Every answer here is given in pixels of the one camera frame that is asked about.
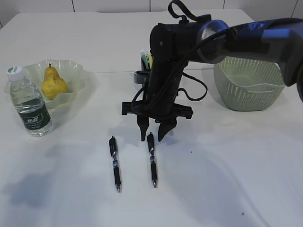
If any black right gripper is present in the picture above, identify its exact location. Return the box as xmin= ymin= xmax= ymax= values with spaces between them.
xmin=121 ymin=82 xmax=193 ymax=142

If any green plastic woven basket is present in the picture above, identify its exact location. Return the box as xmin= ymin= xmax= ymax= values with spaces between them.
xmin=214 ymin=57 xmax=285 ymax=112

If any green wavy glass plate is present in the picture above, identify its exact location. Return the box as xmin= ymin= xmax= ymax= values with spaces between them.
xmin=7 ymin=60 xmax=84 ymax=110

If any mint green pen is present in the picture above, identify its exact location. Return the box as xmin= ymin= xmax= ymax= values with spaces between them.
xmin=141 ymin=50 xmax=150 ymax=70

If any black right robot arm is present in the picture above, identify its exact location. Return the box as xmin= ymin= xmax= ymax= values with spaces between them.
xmin=122 ymin=0 xmax=303 ymax=140

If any yellow pen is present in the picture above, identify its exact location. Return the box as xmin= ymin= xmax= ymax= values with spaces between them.
xmin=147 ymin=52 xmax=153 ymax=69

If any yellow pear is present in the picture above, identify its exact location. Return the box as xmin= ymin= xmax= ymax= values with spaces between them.
xmin=41 ymin=63 xmax=68 ymax=99

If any clear water bottle green label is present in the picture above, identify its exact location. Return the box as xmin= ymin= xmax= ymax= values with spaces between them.
xmin=6 ymin=66 xmax=53 ymax=137

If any black square pen holder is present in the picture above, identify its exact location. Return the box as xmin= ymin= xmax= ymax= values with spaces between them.
xmin=141 ymin=58 xmax=151 ymax=72

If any black gel pen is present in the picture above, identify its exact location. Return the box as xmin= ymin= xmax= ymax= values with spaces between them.
xmin=147 ymin=132 xmax=158 ymax=188
xmin=109 ymin=136 xmax=121 ymax=192

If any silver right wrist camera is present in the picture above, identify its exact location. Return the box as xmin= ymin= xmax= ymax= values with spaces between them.
xmin=134 ymin=70 xmax=150 ymax=85

